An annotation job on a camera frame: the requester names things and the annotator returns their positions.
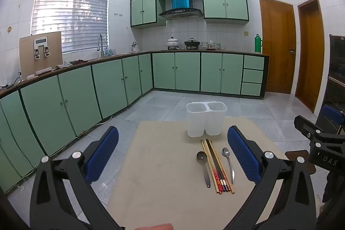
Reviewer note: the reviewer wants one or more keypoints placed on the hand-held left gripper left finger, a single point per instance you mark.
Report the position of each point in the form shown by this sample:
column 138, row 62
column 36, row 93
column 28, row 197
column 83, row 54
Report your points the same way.
column 103, row 154

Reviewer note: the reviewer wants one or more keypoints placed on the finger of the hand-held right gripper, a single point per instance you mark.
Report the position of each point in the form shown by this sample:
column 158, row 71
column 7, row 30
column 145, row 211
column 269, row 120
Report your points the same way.
column 304, row 125

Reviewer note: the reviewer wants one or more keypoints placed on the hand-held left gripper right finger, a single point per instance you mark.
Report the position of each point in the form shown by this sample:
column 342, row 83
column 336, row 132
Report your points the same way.
column 244, row 157

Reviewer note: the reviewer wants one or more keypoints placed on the shiny metal spoon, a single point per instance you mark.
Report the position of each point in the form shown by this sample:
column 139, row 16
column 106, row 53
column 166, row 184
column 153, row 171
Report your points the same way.
column 225, row 151

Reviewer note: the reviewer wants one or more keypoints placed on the plain wooden chopstick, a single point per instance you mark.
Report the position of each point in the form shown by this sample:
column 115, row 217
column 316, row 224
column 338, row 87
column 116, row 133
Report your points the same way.
column 222, row 168
column 209, row 166

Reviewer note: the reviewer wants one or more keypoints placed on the black chopstick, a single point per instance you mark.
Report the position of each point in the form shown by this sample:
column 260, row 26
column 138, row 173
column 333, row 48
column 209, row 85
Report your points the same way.
column 215, row 158

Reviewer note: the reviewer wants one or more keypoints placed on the dark-bowled metal spoon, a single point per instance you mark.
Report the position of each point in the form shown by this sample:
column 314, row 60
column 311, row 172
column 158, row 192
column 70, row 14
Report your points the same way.
column 201, row 156

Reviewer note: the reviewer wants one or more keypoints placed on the white two-compartment utensil holder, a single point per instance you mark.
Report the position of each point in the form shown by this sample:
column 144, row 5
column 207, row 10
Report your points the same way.
column 196, row 122

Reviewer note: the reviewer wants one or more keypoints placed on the person's left hand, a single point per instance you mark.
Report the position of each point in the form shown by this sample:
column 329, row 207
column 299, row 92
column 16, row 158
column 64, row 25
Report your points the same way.
column 155, row 227

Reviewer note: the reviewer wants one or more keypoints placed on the brown stool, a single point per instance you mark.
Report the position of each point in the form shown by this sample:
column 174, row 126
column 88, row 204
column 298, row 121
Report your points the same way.
column 299, row 153

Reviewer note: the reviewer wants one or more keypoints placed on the blue chair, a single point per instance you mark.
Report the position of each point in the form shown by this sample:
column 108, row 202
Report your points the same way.
column 333, row 114

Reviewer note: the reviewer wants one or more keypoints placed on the black glass cabinet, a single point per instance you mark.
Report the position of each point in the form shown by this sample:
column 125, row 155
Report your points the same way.
column 337, row 71

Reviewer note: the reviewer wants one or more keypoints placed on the brown wooden door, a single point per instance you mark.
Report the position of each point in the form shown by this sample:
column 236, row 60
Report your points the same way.
column 310, row 57
column 277, row 44

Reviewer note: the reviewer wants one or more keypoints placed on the green thermos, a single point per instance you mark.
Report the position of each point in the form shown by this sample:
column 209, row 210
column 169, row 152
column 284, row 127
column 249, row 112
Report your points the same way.
column 258, row 44

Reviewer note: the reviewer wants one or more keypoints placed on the crumpled cloth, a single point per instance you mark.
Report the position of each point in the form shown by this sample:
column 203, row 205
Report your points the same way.
column 64, row 65

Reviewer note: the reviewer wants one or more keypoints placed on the green base cabinets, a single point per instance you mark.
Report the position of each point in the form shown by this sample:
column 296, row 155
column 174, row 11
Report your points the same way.
column 188, row 73

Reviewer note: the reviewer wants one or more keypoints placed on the plastic bottle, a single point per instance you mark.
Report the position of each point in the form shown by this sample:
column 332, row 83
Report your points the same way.
column 109, row 52

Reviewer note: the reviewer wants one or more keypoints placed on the small kettle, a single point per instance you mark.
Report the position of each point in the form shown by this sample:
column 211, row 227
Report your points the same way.
column 134, row 47

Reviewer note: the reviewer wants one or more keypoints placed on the metal kitchen faucet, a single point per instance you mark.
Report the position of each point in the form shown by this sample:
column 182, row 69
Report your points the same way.
column 100, row 41

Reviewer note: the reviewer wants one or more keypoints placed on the brown board with clips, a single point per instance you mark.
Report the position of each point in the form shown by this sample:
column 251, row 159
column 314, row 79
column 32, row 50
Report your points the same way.
column 27, row 57

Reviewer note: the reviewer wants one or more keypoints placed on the black wok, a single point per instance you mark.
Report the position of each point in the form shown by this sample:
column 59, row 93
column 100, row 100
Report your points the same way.
column 192, row 43

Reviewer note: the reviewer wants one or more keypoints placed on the white cooking pot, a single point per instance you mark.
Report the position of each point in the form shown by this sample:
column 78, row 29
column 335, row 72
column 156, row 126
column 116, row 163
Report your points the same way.
column 173, row 42

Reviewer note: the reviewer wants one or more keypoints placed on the white window blinds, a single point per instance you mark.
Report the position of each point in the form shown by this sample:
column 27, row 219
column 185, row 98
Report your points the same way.
column 70, row 9

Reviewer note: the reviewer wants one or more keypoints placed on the range hood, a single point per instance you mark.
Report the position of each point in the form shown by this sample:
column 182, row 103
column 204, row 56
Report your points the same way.
column 180, row 13

